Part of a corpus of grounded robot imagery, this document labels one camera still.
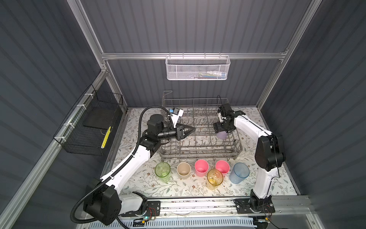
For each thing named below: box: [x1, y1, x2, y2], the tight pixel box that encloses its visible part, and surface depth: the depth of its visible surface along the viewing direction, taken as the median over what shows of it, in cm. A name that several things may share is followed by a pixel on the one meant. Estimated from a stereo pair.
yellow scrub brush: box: [101, 125, 112, 149], surface depth 71 cm
